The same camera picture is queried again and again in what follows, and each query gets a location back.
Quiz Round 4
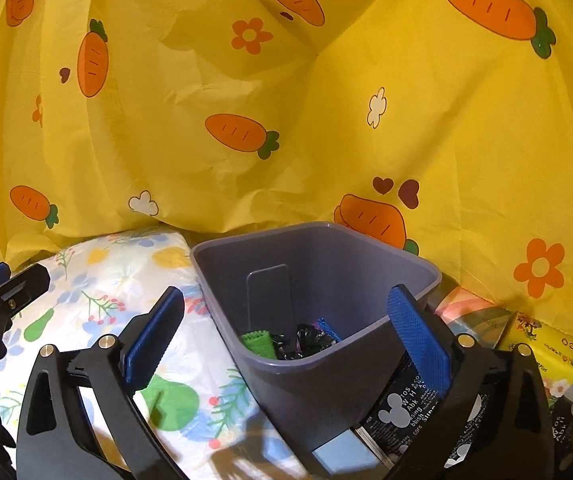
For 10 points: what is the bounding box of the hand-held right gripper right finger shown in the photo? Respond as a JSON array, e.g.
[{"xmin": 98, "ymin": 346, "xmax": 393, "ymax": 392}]
[{"xmin": 383, "ymin": 284, "xmax": 555, "ymax": 480}]

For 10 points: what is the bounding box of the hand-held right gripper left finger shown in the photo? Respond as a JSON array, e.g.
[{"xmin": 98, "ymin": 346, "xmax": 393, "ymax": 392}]
[{"xmin": 15, "ymin": 286, "xmax": 187, "ymax": 480}]

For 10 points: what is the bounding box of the blue foam net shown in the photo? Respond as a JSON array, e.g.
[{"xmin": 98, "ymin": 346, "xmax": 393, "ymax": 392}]
[{"xmin": 316, "ymin": 317, "xmax": 342, "ymax": 343}]

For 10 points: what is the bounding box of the green foam net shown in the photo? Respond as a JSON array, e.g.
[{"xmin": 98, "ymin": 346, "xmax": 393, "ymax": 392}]
[{"xmin": 240, "ymin": 329, "xmax": 277, "ymax": 359}]

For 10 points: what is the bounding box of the large black plastic bag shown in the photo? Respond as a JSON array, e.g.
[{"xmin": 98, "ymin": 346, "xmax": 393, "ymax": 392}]
[{"xmin": 274, "ymin": 322, "xmax": 339, "ymax": 361}]

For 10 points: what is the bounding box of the grey plastic bin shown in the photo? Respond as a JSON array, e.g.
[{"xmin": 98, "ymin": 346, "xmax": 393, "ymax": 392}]
[{"xmin": 190, "ymin": 221, "xmax": 443, "ymax": 461}]

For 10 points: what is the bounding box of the pastel striped box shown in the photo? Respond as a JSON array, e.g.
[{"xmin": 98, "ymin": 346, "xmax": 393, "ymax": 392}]
[{"xmin": 433, "ymin": 290, "xmax": 517, "ymax": 346}]

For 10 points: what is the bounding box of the black mouse print cloth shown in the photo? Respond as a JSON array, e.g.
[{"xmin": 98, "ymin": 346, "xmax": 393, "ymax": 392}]
[{"xmin": 353, "ymin": 350, "xmax": 573, "ymax": 471}]

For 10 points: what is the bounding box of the floral plastic sheet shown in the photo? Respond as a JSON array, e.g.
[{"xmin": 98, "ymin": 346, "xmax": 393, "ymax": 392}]
[{"xmin": 0, "ymin": 227, "xmax": 317, "ymax": 480}]

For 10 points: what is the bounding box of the yellow tissue pack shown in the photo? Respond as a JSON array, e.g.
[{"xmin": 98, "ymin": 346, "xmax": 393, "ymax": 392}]
[{"xmin": 499, "ymin": 312, "xmax": 573, "ymax": 401}]

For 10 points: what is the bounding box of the yellow carrot print curtain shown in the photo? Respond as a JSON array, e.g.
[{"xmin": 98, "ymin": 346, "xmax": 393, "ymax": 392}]
[{"xmin": 0, "ymin": 0, "xmax": 573, "ymax": 346}]

